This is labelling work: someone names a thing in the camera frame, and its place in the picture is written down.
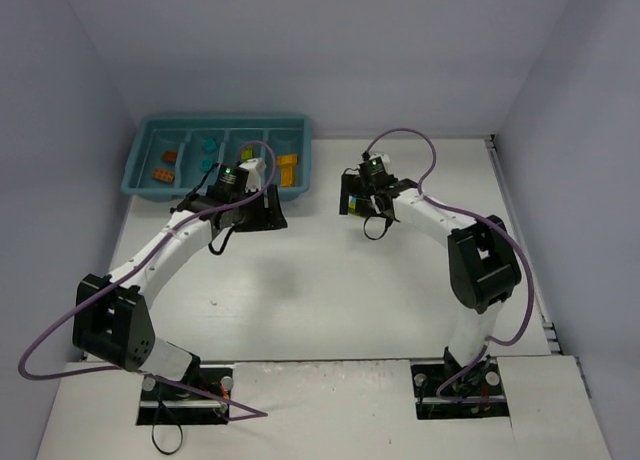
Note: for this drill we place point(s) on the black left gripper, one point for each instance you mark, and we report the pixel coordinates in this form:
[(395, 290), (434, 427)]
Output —
[(265, 216)]

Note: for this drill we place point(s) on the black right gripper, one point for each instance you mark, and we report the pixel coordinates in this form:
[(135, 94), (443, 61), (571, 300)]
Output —
[(350, 200)]

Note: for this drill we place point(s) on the yellow long lego brick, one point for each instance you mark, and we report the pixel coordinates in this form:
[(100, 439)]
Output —
[(287, 176)]

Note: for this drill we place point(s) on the brown long lego brick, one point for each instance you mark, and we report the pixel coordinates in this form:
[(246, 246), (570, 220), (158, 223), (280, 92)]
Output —
[(163, 175)]

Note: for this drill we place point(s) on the orange lego brick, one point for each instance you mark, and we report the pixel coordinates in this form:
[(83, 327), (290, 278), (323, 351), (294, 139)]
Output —
[(287, 160)]

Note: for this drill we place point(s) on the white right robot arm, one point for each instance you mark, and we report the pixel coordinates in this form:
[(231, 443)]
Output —
[(482, 266)]

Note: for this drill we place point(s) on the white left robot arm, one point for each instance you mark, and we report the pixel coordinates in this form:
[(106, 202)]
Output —
[(114, 322)]

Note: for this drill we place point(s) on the teal compartment tray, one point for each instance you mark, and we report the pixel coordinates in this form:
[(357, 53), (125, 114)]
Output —
[(186, 133)]

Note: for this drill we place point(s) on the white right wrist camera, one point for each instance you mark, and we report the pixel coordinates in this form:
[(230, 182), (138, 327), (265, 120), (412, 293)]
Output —
[(377, 160)]

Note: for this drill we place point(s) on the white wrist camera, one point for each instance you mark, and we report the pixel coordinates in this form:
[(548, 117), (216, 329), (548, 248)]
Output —
[(377, 160), (255, 167)]

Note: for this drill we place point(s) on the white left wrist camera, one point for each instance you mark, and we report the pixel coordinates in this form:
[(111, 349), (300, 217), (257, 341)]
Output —
[(255, 167)]

